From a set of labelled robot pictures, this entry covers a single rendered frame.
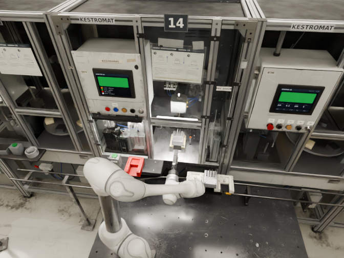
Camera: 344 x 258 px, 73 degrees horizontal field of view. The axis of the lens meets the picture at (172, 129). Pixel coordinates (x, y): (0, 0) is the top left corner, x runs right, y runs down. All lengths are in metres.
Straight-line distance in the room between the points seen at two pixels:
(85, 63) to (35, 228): 2.00
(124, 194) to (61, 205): 2.01
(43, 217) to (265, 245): 2.26
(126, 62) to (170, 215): 1.19
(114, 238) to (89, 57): 1.11
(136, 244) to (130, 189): 0.55
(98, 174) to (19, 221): 2.06
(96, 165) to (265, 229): 1.35
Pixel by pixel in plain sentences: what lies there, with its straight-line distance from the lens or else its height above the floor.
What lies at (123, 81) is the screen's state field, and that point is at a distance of 1.49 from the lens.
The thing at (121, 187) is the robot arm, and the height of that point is 1.53.
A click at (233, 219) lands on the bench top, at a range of 1.97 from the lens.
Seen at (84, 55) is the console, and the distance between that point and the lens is 1.53.
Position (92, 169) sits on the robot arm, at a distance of 1.20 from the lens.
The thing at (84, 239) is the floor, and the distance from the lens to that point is 2.75.
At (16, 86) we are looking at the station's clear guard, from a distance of 2.00.
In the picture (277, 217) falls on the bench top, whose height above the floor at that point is 0.68.
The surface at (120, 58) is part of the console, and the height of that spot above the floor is 1.80.
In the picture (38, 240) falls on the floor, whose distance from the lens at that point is 2.93.
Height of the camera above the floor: 2.39
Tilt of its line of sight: 42 degrees down
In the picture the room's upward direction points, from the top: 1 degrees counter-clockwise
